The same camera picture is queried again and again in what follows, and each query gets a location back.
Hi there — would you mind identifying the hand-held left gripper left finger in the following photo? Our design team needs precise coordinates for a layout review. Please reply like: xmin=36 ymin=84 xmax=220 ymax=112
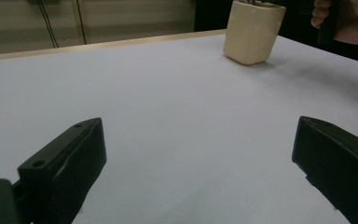
xmin=17 ymin=117 xmax=108 ymax=224

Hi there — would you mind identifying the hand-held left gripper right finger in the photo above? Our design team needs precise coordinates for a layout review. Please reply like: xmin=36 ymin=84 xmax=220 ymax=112
xmin=291 ymin=115 xmax=358 ymax=224

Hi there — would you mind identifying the cream square cup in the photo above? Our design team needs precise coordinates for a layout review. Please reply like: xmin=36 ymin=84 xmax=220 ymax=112
xmin=222 ymin=0 xmax=287 ymax=66

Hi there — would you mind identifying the white table cover sheet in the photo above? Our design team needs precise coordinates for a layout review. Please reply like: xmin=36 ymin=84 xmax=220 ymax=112
xmin=0 ymin=32 xmax=358 ymax=224

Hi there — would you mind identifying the long black wall cable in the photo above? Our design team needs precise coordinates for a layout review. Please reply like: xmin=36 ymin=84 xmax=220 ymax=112
xmin=35 ymin=0 xmax=60 ymax=49

